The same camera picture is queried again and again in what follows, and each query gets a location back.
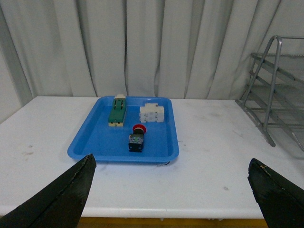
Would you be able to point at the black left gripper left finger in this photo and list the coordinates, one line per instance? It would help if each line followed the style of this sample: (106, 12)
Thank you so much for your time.
(60, 204)

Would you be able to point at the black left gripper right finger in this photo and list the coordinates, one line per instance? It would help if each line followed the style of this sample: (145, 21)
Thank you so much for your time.
(281, 201)

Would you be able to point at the red emergency stop button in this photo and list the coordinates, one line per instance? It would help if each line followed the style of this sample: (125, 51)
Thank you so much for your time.
(136, 138)

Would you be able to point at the silver mesh three-tier rack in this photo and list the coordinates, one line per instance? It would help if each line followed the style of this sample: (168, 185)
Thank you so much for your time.
(274, 95)

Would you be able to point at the blue plastic tray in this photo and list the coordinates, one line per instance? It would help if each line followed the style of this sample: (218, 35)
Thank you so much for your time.
(110, 144)

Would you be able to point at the white terminal block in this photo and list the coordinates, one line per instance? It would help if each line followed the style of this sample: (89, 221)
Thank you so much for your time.
(151, 112)

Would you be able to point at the grey white curtain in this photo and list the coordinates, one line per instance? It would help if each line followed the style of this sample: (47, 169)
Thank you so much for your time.
(193, 49)

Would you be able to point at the green and cream switch block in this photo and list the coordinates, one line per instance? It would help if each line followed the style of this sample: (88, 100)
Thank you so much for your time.
(118, 112)

